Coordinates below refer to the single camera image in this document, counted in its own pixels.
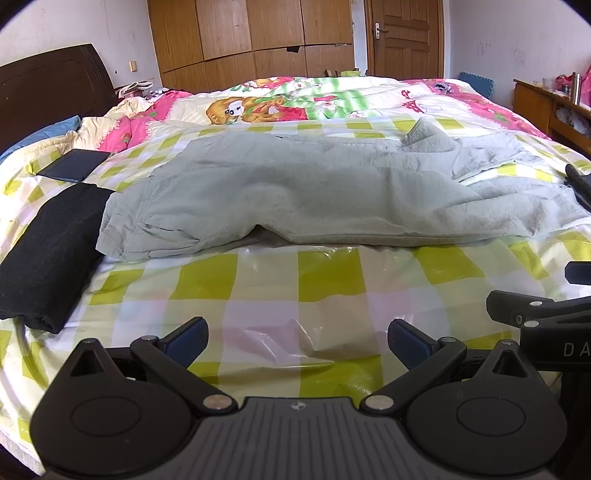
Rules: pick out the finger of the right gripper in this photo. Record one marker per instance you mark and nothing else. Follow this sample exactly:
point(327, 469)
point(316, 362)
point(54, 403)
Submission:
point(512, 308)

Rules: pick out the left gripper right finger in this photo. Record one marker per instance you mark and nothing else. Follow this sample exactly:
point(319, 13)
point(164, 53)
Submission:
point(428, 361)

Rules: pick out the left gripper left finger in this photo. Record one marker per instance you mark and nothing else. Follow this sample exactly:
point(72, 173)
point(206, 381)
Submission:
point(166, 360)

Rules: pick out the light grey pants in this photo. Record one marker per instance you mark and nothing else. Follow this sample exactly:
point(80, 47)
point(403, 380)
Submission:
point(427, 188)

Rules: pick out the black folded garment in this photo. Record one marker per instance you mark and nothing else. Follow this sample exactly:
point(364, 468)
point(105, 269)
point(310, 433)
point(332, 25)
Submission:
point(45, 273)

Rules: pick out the wooden side desk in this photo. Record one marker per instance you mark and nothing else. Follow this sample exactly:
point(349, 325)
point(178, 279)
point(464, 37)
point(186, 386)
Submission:
point(554, 115)

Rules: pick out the dark navy folded cloth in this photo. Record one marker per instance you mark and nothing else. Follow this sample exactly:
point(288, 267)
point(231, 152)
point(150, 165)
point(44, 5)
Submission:
point(74, 166)

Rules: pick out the blue foam mat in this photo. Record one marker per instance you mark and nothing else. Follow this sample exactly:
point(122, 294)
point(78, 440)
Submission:
point(483, 85)

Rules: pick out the cartoon print pink quilt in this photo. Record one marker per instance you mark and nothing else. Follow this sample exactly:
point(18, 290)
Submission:
point(304, 102)

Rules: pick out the metal thermos bottle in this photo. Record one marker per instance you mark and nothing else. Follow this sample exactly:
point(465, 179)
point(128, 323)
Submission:
point(575, 90)

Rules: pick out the blue pillow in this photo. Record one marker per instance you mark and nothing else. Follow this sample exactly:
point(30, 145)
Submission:
point(55, 130)

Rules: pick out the wooden door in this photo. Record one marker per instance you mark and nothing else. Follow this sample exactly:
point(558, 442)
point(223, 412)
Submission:
point(406, 38)

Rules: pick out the dark wooden headboard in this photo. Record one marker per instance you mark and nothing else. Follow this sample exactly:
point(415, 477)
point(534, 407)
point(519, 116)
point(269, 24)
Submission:
point(43, 89)

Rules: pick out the wooden wardrobe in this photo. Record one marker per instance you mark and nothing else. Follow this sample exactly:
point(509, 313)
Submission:
point(204, 46)

